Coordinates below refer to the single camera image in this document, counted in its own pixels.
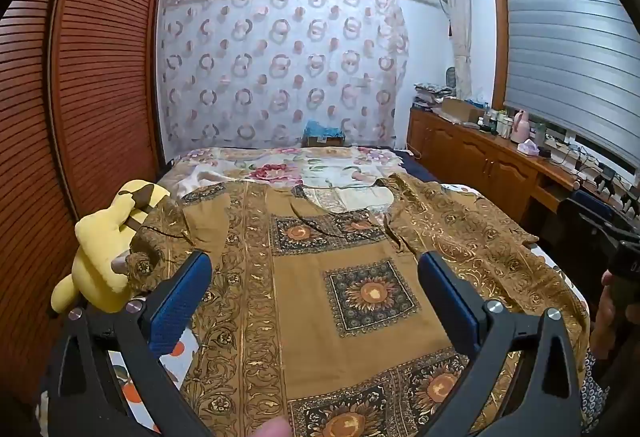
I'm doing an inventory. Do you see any person's patterned clothing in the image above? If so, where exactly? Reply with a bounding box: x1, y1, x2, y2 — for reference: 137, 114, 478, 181
577, 349, 613, 435

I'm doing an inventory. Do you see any white power strip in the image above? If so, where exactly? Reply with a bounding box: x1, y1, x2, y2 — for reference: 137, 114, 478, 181
545, 132, 581, 153

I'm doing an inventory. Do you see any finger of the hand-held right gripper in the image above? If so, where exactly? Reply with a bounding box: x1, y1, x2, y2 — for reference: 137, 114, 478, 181
570, 198, 615, 222
557, 207, 640, 248

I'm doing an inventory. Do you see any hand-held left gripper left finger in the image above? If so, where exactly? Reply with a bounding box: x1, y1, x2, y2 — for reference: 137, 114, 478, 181
47, 249, 216, 437

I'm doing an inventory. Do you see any grey window blind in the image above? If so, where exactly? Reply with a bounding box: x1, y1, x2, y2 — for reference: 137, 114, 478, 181
502, 0, 640, 168

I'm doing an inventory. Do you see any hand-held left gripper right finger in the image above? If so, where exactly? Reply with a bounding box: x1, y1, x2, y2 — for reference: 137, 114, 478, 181
417, 251, 583, 437

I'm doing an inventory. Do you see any brown patterned garment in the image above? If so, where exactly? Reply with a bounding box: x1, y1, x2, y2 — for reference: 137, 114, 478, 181
125, 172, 591, 437

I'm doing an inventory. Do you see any pink kettle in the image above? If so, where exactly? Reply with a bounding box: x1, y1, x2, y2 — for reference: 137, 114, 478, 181
512, 110, 532, 141

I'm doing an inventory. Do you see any flat cardboard box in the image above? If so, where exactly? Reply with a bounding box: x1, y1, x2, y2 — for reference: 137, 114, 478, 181
440, 97, 485, 124

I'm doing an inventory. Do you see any beige side curtain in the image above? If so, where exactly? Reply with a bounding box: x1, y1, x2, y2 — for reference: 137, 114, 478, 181
440, 0, 473, 100

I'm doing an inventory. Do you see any floral blanket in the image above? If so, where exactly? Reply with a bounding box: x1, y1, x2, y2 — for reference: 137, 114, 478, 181
165, 146, 406, 213

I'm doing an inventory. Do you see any navy mattress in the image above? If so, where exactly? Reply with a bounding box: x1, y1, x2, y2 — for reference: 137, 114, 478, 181
390, 148, 441, 183

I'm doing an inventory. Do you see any stack of folded cloths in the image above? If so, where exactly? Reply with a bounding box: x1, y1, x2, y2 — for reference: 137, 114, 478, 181
412, 81, 456, 110

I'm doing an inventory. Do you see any long wooden cabinet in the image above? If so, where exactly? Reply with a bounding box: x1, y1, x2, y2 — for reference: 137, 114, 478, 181
407, 107, 640, 228

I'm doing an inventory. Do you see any cluster of small bottles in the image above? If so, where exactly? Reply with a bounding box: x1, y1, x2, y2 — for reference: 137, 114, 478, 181
477, 107, 516, 138

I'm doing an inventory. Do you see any person's right hand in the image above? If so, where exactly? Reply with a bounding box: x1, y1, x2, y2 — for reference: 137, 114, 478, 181
589, 269, 626, 360

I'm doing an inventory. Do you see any yellow plush toy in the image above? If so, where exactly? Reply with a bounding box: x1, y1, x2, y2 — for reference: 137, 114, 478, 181
50, 178, 171, 315

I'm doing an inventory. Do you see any cardboard box with blue cloth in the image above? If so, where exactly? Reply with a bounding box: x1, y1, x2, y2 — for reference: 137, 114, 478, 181
302, 120, 346, 148

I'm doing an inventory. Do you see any wooden louvered wardrobe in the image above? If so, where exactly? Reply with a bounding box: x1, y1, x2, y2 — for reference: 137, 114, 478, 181
0, 0, 171, 418

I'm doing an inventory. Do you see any orange fruit print bed sheet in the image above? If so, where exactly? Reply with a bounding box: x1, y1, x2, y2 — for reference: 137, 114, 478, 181
107, 182, 593, 437

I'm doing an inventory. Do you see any circle patterned sheer curtain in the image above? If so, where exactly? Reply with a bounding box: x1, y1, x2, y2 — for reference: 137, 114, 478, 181
159, 0, 411, 155

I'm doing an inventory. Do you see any person's left hand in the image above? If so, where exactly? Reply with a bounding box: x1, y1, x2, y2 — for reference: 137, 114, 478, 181
250, 417, 292, 437

